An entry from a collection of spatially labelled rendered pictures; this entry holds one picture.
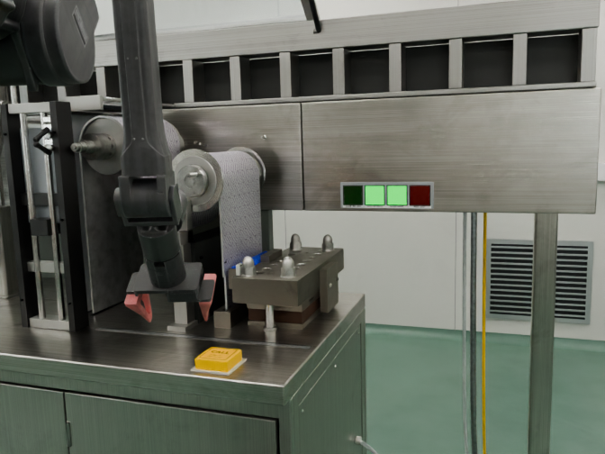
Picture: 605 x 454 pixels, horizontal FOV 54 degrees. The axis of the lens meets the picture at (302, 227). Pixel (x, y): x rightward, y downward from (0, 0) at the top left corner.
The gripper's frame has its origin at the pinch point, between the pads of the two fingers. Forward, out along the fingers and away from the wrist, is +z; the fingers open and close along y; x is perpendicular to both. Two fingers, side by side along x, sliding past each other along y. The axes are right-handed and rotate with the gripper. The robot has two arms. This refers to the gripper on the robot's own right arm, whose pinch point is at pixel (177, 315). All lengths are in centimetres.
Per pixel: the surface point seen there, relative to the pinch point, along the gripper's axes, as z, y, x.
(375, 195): 18, -40, -60
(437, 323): 224, -102, -202
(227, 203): 8.4, -2.7, -44.4
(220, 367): 16.9, -4.9, -2.4
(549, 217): 26, -87, -59
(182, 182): 2.1, 7.1, -44.3
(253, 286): 19.5, -9.2, -27.1
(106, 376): 22.4, 19.1, -4.9
